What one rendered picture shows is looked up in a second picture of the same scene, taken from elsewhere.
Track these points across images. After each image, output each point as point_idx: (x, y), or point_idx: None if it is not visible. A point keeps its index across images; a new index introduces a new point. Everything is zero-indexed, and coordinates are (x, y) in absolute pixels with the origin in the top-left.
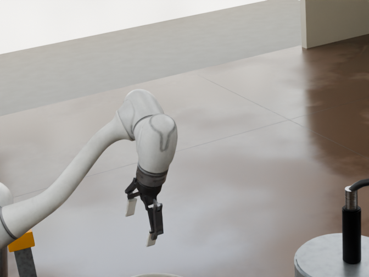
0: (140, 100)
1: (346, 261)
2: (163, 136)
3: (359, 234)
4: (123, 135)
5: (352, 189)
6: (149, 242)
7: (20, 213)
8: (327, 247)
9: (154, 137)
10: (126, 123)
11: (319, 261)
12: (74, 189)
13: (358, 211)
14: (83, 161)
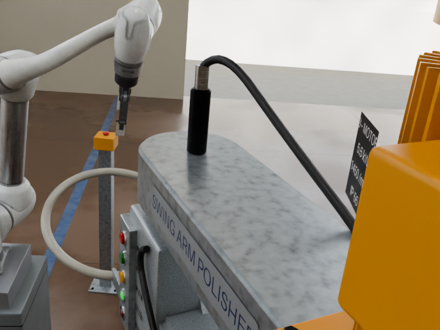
0: (140, 0)
1: (186, 149)
2: (129, 24)
3: (201, 120)
4: None
5: (201, 65)
6: (118, 131)
7: (11, 65)
8: None
9: (121, 22)
10: None
11: (166, 143)
12: (62, 61)
13: (203, 92)
14: (77, 40)
